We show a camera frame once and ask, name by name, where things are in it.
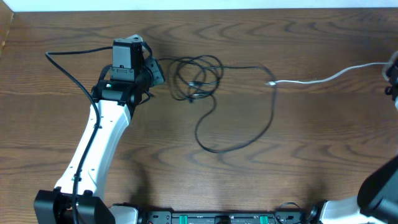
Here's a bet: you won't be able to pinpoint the white cable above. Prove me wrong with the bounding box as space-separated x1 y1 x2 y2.
265 51 398 87

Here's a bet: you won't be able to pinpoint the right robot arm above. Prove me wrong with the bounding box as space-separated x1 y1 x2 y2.
274 51 397 223

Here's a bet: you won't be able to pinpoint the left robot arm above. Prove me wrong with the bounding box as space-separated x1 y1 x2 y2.
34 35 165 223

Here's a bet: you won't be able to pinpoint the cardboard panel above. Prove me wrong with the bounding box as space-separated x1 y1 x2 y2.
0 0 14 53

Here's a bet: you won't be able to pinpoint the left camera black cable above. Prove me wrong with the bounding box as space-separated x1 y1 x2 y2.
45 46 114 224

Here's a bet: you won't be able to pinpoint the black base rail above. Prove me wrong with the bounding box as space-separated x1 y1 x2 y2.
110 202 324 224

